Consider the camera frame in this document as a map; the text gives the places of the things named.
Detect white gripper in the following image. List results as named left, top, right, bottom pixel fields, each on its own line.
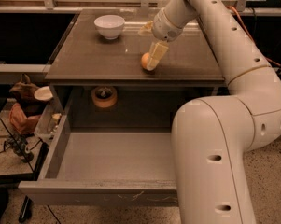
left=138, top=8, right=182, bottom=71

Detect small white dish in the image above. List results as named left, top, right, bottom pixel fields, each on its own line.
left=35, top=86, right=53, bottom=102

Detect orange cloth bag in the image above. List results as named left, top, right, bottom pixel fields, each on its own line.
left=9, top=103, right=40, bottom=134

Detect orange tape roll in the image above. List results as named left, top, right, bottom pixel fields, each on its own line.
left=91, top=86, right=118, bottom=108

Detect orange cable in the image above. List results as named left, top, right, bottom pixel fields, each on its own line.
left=227, top=6, right=281, bottom=68

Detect clear plastic bin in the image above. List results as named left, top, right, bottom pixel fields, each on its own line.
left=34, top=103, right=62, bottom=143

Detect orange fruit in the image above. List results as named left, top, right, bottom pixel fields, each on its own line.
left=141, top=52, right=149, bottom=70

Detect white ceramic bowl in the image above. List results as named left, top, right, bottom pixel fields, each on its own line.
left=94, top=15, right=125, bottom=40

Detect brown stuffed toy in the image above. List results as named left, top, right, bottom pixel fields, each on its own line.
left=9, top=73, right=41, bottom=109

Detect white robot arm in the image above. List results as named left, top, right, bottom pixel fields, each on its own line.
left=142, top=0, right=281, bottom=224

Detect black cable bundle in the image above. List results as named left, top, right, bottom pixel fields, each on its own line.
left=0, top=109, right=43, bottom=164

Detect open grey top drawer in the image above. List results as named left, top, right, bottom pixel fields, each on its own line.
left=20, top=88, right=184, bottom=206

